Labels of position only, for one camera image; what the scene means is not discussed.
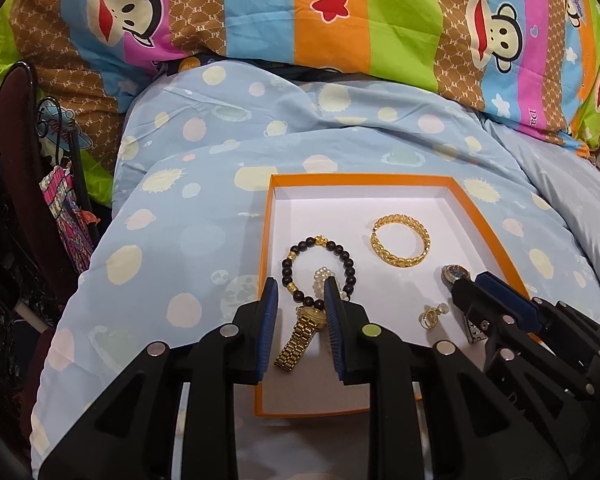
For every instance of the pink patterned bag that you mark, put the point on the pink patterned bag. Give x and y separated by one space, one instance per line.
67 215

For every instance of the colourful monkey print blanket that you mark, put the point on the colourful monkey print blanket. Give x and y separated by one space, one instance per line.
330 10

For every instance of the small gold pearl earring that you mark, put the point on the small gold pearl earring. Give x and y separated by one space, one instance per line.
427 319

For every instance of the pile of dark clothes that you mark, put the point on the pile of dark clothes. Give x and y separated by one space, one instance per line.
0 350

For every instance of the dark brown chair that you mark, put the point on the dark brown chair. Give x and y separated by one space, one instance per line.
20 170

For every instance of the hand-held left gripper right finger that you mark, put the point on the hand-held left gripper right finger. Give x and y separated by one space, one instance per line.
336 330

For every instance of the orange shallow box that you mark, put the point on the orange shallow box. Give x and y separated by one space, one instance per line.
355 220

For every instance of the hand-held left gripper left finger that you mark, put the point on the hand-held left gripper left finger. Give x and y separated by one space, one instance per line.
269 330

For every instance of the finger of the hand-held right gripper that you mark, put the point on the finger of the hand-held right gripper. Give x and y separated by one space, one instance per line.
480 310
510 300

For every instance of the gold wristwatch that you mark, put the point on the gold wristwatch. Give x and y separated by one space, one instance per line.
300 340

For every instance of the silver wristwatch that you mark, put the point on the silver wristwatch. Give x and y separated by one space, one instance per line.
452 274

